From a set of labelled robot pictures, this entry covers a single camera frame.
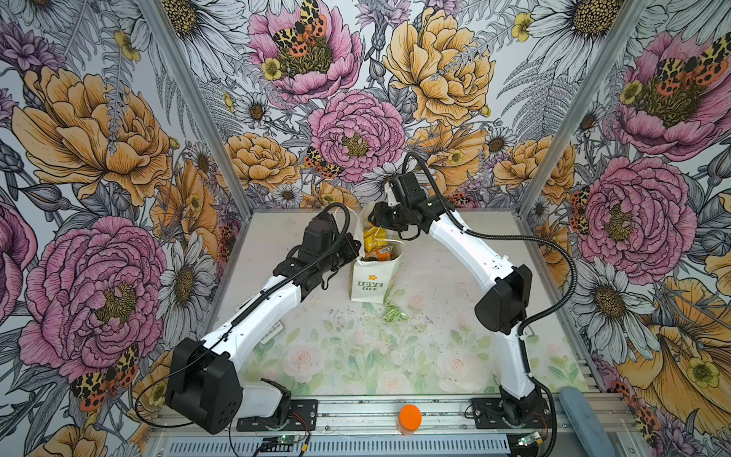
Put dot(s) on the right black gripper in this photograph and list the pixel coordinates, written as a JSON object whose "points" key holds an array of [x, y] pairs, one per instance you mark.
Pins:
{"points": [[381, 216]]}

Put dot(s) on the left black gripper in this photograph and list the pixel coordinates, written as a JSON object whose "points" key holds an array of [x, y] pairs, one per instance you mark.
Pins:
{"points": [[347, 240]]}

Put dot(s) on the yellow snack packet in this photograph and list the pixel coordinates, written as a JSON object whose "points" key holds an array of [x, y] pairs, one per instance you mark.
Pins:
{"points": [[374, 238]]}

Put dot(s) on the orange white snack packet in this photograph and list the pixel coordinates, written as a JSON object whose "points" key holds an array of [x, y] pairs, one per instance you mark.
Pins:
{"points": [[382, 253]]}

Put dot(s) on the white paper bag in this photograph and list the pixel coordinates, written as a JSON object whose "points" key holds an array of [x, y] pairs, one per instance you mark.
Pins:
{"points": [[371, 281]]}

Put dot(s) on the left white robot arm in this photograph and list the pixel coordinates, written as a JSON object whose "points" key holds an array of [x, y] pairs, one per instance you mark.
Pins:
{"points": [[204, 384]]}

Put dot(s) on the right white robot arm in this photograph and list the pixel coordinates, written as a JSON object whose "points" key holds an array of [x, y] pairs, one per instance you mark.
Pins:
{"points": [[503, 308]]}

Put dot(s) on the white calculator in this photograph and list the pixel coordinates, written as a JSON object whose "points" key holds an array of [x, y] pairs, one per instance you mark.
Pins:
{"points": [[276, 329]]}

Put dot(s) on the small green candy wrapper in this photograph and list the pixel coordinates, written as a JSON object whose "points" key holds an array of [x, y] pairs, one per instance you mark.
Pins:
{"points": [[394, 314]]}

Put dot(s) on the orange round button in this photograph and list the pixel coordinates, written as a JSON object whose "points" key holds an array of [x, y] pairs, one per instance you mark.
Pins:
{"points": [[410, 419]]}

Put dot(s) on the left green circuit board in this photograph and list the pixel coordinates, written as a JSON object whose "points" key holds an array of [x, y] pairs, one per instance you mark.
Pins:
{"points": [[283, 440]]}

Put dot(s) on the green circuit board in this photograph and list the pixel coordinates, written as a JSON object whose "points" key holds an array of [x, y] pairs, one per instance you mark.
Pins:
{"points": [[283, 440], [532, 439]]}

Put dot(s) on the right green circuit board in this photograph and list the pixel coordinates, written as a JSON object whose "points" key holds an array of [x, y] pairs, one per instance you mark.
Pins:
{"points": [[532, 439]]}

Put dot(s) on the grey blue padded object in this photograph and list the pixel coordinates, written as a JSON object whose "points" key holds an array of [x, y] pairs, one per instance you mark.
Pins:
{"points": [[585, 423]]}

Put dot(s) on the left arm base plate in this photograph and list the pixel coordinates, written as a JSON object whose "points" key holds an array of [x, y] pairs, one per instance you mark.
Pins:
{"points": [[297, 415]]}

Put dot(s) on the aluminium front rail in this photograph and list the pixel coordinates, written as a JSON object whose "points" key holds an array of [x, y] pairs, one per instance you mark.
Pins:
{"points": [[441, 414]]}

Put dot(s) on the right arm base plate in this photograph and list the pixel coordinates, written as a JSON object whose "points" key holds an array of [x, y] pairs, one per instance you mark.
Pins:
{"points": [[488, 413]]}

